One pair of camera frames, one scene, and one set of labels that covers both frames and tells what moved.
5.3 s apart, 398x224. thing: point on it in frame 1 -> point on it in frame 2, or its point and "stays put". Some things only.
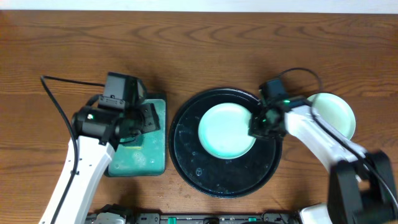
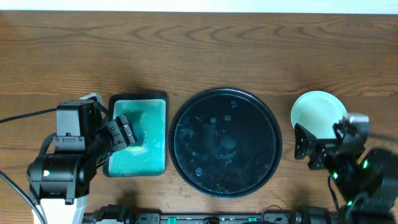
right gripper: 257,125 -> 319,150
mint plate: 224,129 -> 317,112
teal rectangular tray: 147,156 stays put
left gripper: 150,117 -> 121,132
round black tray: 221,178 stays put
